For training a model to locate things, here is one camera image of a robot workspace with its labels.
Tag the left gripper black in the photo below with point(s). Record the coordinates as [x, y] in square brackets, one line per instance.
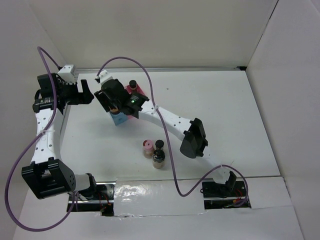
[84, 98]

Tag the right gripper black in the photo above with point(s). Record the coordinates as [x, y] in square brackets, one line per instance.
[102, 98]

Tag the small black-cap spice bottle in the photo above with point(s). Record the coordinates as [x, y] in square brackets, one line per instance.
[133, 86]

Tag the black-cap spice bottle front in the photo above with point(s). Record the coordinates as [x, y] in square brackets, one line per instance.
[158, 158]

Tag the red-cap jar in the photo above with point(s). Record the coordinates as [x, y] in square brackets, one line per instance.
[114, 111]

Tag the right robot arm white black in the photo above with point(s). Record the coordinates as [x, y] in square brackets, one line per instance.
[191, 133]

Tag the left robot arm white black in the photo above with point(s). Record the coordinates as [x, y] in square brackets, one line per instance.
[47, 175]

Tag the blue drawer box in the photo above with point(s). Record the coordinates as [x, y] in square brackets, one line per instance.
[118, 118]

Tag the pink drawer box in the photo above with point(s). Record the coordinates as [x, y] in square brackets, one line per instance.
[134, 104]

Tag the pink-cap spice bottle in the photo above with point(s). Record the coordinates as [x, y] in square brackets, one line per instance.
[148, 148]

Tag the white taped front cover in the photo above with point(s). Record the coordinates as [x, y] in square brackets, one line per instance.
[155, 198]

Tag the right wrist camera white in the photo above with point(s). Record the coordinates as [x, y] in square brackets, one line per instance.
[103, 77]

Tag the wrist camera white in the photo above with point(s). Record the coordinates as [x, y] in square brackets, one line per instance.
[67, 73]
[103, 77]

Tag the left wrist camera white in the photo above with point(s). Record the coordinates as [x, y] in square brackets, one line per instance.
[67, 73]

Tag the aluminium rail back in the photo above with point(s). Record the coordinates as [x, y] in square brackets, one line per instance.
[176, 69]

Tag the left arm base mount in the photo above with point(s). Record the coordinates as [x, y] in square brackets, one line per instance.
[97, 197]

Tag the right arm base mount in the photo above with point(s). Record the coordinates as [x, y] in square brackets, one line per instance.
[231, 194]

